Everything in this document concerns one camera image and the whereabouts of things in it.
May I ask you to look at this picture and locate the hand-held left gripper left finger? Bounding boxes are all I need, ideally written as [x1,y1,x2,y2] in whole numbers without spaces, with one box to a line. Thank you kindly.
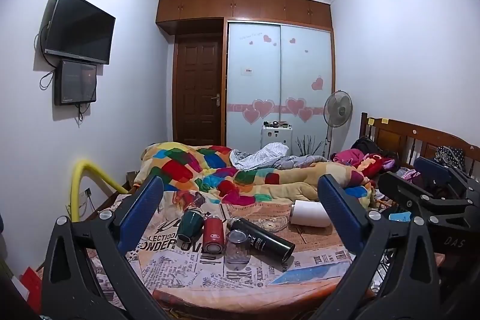
[39,175,171,320]

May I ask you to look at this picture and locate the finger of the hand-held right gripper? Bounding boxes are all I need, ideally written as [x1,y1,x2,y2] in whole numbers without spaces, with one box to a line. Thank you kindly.
[377,171,480,217]
[413,156,480,195]

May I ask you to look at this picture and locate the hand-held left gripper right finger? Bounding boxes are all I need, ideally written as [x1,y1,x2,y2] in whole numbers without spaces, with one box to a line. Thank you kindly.
[311,174,440,320]

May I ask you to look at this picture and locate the white cup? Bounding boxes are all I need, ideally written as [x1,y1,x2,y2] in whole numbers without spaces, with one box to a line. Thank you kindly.
[290,200,329,229]

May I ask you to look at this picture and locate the green cup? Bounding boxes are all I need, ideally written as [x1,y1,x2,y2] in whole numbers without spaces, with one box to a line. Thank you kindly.
[176,209,205,244]

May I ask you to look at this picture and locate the red cup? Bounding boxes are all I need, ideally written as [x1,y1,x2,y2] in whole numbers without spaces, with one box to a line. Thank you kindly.
[202,216,228,255]

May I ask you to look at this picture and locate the clear glass cup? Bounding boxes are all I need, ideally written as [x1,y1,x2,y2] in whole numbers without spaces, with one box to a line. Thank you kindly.
[225,229,252,266]

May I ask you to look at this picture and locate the polka dot bag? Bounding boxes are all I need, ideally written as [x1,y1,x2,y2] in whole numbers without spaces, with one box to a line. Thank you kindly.
[434,145,466,171]

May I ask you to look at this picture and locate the wooden headboard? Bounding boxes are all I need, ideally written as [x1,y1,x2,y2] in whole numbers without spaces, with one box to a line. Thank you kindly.
[359,112,480,178]

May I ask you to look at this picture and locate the pink plush toy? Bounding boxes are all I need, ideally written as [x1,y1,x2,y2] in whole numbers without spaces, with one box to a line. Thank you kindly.
[333,149,400,179]

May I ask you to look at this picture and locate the black bag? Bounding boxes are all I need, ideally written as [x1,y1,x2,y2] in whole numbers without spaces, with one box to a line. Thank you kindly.
[350,136,382,156]

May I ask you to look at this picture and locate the grey cloth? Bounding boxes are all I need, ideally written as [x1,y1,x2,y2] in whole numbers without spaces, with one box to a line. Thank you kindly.
[272,155,329,171]

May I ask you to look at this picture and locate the glass ashtray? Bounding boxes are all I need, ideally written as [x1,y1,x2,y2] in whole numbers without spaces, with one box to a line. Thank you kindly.
[240,215,290,234]

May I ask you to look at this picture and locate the colourful patchwork blanket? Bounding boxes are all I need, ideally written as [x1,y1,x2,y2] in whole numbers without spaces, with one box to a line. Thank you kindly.
[133,142,376,209]

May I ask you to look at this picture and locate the blue card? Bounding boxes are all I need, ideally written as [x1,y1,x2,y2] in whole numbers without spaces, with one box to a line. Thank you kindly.
[268,260,348,285]

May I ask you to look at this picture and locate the dried plant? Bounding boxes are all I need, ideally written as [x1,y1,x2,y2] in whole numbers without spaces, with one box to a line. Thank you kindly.
[294,134,325,158]

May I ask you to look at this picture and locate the yellow pipe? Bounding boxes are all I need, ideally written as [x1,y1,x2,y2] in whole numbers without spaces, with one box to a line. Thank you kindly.
[67,160,129,222]

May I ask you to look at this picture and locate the black thermos bottle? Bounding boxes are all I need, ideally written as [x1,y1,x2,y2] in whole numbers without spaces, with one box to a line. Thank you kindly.
[226,217,296,263]

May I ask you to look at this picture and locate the small white cabinet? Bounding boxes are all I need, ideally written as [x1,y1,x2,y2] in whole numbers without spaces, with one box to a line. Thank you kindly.
[261,125,293,156]

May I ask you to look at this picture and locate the newspaper print tablecloth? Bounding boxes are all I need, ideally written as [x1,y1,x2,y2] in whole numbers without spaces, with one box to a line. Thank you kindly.
[86,189,376,313]

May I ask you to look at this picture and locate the striped white shirt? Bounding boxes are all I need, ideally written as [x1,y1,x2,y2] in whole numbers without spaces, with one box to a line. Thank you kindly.
[229,142,289,171]

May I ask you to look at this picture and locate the standing fan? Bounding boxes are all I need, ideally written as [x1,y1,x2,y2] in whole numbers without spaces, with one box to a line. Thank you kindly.
[323,91,354,160]

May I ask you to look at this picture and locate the brown wooden door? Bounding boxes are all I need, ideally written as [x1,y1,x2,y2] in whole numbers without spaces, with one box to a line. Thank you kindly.
[173,35,225,147]

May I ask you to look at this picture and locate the red box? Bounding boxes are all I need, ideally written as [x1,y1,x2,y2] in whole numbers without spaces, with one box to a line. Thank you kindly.
[19,266,44,306]

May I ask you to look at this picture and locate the sliding wardrobe with heart stickers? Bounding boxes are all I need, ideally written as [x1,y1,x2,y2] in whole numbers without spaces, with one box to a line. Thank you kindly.
[225,20,335,160]

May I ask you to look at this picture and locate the brown overhead cabinet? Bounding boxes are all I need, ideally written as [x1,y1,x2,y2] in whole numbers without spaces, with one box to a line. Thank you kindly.
[155,0,334,36]

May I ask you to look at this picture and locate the small black wall monitor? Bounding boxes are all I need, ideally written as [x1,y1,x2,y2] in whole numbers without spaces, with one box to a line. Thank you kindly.
[54,59,98,107]

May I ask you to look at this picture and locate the black television cable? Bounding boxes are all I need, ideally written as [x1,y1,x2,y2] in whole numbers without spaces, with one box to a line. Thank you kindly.
[34,19,58,92]

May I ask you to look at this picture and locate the black wall television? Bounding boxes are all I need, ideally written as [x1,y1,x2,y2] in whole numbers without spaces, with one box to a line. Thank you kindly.
[43,0,116,66]

